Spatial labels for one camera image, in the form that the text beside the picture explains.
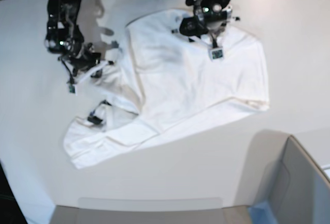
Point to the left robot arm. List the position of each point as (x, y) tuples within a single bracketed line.
[(205, 4)]

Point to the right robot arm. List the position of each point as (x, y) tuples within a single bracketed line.
[(64, 38)]

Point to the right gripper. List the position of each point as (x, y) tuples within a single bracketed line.
[(87, 63)]

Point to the white printed t-shirt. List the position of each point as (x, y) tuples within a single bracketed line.
[(163, 88)]

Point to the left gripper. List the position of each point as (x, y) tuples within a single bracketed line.
[(207, 25)]

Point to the grey front tray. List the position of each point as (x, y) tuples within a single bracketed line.
[(204, 210)]

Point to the grey bin right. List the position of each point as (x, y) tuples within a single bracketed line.
[(281, 182)]

